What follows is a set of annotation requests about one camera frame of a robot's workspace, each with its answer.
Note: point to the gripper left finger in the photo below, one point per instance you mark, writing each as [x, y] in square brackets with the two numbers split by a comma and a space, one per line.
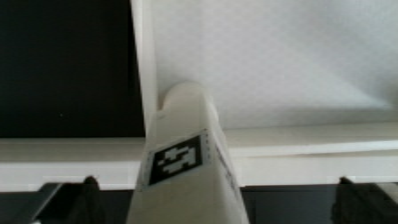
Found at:
[65, 203]

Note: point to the white desk tabletop tray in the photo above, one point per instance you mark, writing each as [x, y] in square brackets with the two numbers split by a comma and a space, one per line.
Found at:
[294, 58]

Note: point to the white leg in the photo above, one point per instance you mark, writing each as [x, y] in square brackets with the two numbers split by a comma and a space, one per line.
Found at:
[188, 191]

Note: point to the white L-shaped fence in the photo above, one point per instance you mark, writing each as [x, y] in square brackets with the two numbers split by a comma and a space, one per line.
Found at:
[278, 170]

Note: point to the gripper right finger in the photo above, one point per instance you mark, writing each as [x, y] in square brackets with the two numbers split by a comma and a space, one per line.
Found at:
[367, 203]

